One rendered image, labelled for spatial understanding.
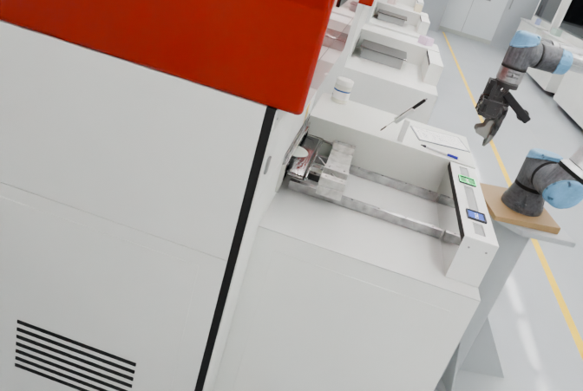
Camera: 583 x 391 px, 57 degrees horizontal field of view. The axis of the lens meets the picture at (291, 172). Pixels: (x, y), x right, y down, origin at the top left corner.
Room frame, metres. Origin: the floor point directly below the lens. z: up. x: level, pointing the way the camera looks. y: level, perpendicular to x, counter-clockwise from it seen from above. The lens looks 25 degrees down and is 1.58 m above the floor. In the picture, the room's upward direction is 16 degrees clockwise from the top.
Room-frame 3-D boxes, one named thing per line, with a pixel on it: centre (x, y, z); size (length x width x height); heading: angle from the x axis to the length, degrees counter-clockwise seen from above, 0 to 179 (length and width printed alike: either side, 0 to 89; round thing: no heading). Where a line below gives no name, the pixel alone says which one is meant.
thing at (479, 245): (1.54, -0.56, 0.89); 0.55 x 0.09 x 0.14; 175
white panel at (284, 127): (1.46, 0.04, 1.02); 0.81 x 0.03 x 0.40; 175
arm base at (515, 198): (1.88, -0.87, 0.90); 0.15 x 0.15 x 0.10
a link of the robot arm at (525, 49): (1.67, -0.56, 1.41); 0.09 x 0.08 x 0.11; 101
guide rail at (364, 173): (1.78, -0.27, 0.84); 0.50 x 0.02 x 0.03; 85
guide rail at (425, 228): (1.51, -0.25, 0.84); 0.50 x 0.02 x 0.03; 85
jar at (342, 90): (2.14, -0.11, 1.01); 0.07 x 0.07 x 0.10
